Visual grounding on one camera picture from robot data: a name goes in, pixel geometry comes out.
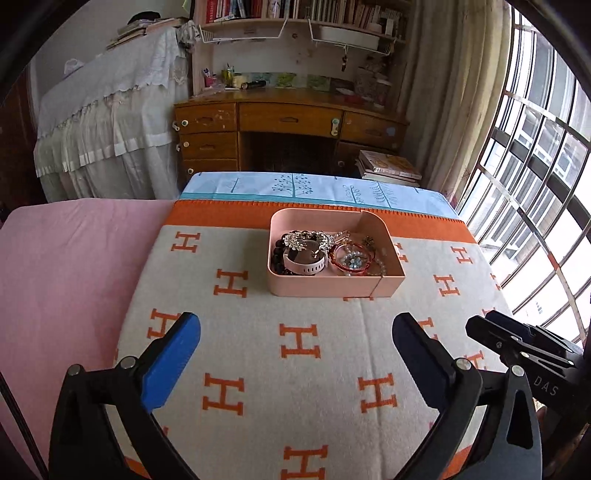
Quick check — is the wooden desk with drawers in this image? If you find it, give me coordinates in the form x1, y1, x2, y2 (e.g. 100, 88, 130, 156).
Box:
174, 87, 411, 177

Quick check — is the red string bracelet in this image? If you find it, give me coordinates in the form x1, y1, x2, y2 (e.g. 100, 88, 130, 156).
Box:
330, 242, 376, 277

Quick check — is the white lace cover cloth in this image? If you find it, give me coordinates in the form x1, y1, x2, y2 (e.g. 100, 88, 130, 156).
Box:
34, 28, 192, 202

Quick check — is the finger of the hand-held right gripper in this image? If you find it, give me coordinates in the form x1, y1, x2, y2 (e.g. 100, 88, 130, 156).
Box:
485, 310, 580, 354
465, 316, 532, 370

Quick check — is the floral patterned box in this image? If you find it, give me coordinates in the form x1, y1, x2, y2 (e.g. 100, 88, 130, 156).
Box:
355, 65, 392, 106

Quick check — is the stack of books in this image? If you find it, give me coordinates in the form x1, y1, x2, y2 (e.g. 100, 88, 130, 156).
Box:
355, 150, 423, 188

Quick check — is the beige curtain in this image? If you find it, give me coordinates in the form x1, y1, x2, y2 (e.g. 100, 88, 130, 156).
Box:
396, 0, 514, 197

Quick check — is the blue tree print sheet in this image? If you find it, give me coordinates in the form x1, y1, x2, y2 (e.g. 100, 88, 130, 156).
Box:
179, 172, 460, 217

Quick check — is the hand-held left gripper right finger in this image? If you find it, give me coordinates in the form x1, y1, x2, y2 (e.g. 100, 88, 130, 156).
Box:
392, 312, 543, 480

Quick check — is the pink smartwatch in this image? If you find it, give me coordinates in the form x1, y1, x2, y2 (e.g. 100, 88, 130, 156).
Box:
283, 247, 328, 277

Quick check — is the clear pearl bead bracelet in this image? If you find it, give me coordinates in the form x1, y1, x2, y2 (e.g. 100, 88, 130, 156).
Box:
342, 247, 391, 278

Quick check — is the orange patterned blanket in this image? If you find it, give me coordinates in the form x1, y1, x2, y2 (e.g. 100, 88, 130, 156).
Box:
113, 200, 539, 480

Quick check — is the row of shelf books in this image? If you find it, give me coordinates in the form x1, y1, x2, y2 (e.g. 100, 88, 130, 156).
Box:
203, 0, 410, 36

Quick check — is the pink bed sheet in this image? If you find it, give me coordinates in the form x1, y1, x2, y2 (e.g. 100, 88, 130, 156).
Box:
0, 198, 175, 476

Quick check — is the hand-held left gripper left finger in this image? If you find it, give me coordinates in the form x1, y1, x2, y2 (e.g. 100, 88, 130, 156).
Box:
48, 312, 201, 480

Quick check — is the pink storage box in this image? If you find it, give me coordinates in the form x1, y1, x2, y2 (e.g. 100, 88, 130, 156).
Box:
267, 208, 406, 297

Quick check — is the black bead bracelet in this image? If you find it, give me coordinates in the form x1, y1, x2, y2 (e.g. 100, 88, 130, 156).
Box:
271, 231, 326, 278

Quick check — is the metal window grille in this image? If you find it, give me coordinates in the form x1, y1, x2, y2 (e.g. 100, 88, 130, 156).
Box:
455, 9, 591, 354

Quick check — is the silver leaf hair comb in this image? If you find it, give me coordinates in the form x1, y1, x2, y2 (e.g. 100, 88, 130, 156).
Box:
283, 231, 336, 256

